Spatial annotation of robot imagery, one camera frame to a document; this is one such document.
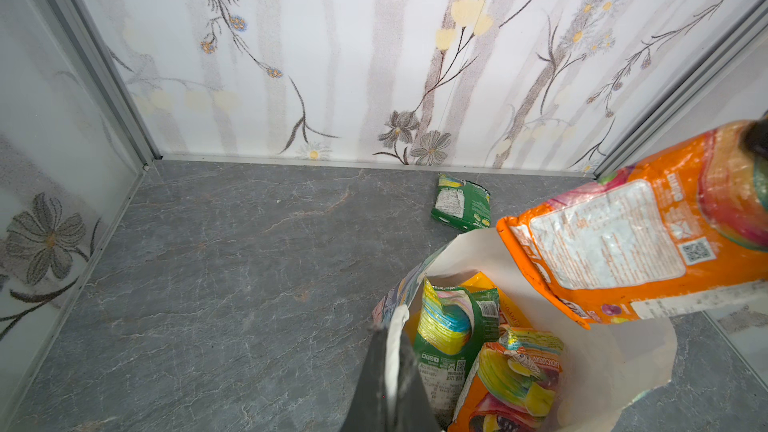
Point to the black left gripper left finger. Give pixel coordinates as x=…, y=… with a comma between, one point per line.
x=368, y=408

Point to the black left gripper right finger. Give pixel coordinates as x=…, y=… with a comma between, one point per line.
x=412, y=411

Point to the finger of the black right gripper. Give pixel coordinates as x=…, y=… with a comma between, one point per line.
x=755, y=138

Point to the green Fox's candy bag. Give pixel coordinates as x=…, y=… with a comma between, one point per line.
x=454, y=324

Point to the orange mango candy bag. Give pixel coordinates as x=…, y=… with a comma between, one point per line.
x=681, y=231

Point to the colourful Fox's candy bag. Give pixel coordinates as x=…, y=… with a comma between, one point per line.
x=513, y=383

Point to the yellow 100 candy bag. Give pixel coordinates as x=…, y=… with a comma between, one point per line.
x=510, y=312

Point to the floral white paper bag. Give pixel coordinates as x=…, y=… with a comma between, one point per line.
x=606, y=367

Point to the green snack packet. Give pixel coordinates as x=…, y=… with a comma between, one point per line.
x=462, y=204

